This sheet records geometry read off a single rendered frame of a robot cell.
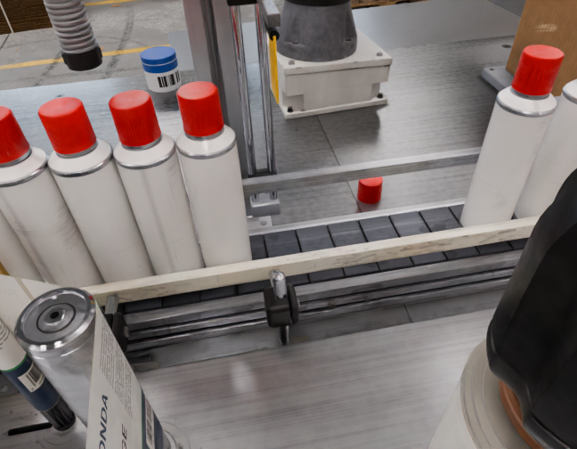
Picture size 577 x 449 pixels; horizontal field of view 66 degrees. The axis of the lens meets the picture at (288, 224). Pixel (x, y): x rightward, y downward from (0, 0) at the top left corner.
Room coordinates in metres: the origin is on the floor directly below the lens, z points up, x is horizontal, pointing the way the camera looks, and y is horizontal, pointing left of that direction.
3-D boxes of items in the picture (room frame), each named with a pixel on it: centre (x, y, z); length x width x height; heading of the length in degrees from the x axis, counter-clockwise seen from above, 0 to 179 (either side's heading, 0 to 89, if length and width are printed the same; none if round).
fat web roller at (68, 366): (0.13, 0.12, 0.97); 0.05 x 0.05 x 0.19
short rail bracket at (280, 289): (0.26, 0.01, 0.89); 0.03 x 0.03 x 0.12; 8
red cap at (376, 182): (0.50, -0.12, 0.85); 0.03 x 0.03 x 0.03
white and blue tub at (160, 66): (0.90, 0.25, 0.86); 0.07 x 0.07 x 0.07
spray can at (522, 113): (0.38, -0.23, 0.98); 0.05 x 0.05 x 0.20
